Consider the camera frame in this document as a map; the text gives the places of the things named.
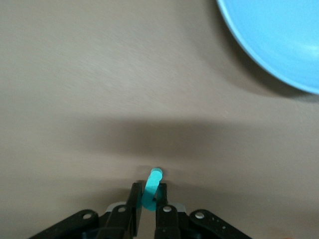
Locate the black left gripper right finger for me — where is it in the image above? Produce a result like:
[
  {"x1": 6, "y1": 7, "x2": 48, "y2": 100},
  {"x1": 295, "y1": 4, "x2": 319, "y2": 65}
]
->
[{"x1": 153, "y1": 183, "x2": 250, "y2": 239}]

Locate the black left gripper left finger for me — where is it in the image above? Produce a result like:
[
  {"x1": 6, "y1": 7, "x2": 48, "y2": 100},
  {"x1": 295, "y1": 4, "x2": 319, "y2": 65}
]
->
[{"x1": 28, "y1": 183, "x2": 144, "y2": 239}]

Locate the teal foam letter l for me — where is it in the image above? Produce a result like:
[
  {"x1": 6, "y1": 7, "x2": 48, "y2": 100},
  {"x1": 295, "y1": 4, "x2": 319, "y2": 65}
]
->
[{"x1": 141, "y1": 167, "x2": 164, "y2": 213}]

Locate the brown table cover sheet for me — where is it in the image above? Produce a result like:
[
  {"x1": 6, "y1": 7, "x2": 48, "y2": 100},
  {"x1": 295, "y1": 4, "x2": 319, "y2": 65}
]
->
[{"x1": 0, "y1": 0, "x2": 319, "y2": 239}]

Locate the blue plate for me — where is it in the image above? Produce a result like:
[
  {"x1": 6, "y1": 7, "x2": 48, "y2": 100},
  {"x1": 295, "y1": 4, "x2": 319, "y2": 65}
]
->
[{"x1": 216, "y1": 0, "x2": 319, "y2": 95}]

